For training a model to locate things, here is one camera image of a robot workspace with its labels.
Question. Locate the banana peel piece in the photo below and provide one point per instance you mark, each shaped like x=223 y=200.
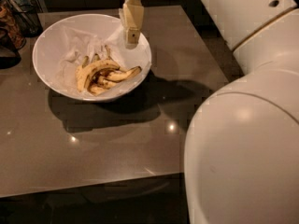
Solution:
x=108 y=78

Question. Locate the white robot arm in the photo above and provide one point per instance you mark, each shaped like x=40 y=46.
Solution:
x=241 y=157

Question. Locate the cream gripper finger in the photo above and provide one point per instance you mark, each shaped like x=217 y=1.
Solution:
x=131 y=14

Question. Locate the white bowl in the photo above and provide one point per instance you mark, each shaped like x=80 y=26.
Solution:
x=51 y=45

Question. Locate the white paper napkin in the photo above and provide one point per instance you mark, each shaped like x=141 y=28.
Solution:
x=84 y=48

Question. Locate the yellow spotted banana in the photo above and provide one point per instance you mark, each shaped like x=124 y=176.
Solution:
x=84 y=76

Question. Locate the brown patterned container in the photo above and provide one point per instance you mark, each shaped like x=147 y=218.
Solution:
x=8 y=22

